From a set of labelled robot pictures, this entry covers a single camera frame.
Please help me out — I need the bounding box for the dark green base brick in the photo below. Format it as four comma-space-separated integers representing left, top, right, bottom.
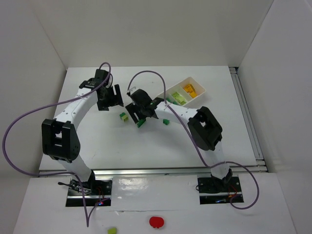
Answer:
136, 119, 146, 128

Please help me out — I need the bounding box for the light green bottom brick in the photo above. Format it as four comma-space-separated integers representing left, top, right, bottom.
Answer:
121, 115, 129, 122

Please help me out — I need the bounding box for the small dark green brick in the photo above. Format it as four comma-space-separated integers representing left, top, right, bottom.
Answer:
163, 119, 170, 125

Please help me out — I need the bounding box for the yellow lego brick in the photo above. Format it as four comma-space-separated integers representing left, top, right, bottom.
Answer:
183, 84, 197, 98

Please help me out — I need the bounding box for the light green base brick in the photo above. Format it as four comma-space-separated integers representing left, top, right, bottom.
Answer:
176, 97, 187, 106

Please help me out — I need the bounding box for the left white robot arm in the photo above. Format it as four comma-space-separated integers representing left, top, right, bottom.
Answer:
41, 69, 123, 192

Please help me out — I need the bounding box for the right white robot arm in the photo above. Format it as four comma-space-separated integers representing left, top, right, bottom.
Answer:
126, 88, 233, 188

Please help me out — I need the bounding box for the white divided sorting tray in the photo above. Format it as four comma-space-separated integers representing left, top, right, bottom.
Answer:
165, 77, 206, 107

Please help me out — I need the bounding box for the red round object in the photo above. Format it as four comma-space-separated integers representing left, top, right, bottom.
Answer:
149, 216, 165, 229

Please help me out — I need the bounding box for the light green brick foreground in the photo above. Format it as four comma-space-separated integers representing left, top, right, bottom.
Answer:
107, 227, 117, 234

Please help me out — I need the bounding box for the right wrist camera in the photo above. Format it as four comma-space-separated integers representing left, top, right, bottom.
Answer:
127, 86, 137, 96

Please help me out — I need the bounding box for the aluminium rail front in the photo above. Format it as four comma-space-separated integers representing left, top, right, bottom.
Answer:
40, 165, 268, 176

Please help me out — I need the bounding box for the aluminium rail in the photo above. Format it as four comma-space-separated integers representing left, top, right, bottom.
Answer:
229, 67, 264, 161
40, 165, 268, 176

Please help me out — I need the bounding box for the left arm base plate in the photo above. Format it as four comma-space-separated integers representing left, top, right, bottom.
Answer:
65, 179, 113, 207

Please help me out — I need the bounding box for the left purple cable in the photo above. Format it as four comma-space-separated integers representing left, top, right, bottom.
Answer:
1, 62, 112, 227

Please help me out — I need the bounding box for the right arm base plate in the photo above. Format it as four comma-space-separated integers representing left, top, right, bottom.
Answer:
195, 176, 244, 205

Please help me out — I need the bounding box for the aluminium rail right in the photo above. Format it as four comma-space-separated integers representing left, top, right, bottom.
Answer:
229, 67, 264, 161

